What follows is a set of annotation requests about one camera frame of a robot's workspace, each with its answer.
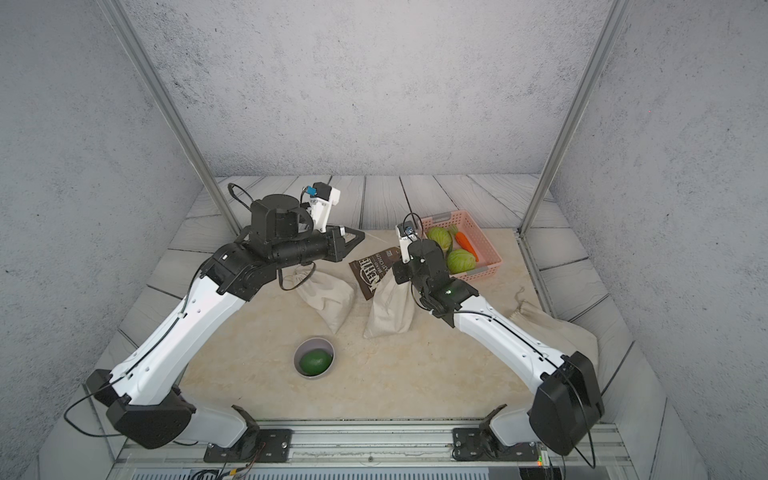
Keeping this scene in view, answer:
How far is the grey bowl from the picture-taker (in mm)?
824

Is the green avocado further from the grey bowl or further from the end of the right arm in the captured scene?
the end of the right arm

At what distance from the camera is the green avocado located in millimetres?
824
